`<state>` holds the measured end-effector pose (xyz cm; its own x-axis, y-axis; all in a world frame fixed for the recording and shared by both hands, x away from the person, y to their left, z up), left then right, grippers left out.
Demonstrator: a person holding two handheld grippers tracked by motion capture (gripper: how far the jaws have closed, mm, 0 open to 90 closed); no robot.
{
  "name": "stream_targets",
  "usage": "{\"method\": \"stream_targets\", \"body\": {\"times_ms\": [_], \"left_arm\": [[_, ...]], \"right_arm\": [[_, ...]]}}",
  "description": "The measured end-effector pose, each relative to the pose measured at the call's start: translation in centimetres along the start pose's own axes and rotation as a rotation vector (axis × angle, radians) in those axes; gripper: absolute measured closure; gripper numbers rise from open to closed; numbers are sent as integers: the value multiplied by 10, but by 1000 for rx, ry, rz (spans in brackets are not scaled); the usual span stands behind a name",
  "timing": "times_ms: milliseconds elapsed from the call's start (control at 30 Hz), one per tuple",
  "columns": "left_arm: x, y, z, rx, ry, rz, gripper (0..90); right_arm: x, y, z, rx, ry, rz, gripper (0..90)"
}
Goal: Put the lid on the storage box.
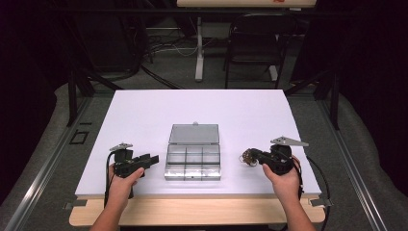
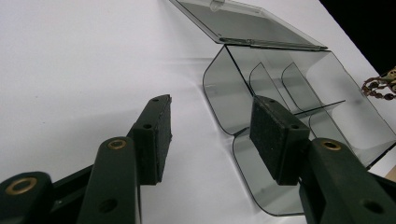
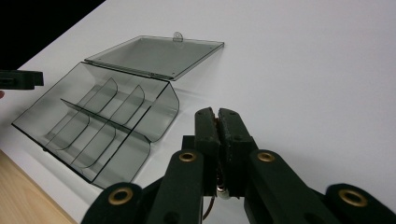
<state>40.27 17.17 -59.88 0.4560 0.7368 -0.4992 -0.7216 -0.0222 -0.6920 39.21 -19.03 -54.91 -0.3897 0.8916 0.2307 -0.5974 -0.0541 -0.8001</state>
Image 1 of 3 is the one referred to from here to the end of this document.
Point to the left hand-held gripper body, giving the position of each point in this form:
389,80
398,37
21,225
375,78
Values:
126,165

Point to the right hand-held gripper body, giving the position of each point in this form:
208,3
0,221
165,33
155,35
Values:
277,160

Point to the black horizontal bar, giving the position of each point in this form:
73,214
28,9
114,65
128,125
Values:
160,11

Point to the white board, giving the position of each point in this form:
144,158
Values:
198,109

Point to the black metal stand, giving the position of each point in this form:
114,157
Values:
72,96
335,102

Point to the short white table leg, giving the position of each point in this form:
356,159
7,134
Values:
273,73

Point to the person's right hand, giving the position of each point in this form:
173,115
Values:
285,184

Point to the tall white table leg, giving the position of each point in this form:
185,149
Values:
199,57

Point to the aluminium rail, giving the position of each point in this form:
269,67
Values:
48,163
352,166

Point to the person's left hand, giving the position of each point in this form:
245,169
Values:
123,187

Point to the black folding chair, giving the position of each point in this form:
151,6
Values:
256,41

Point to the clear plastic compartment box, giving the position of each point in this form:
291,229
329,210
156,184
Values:
192,160

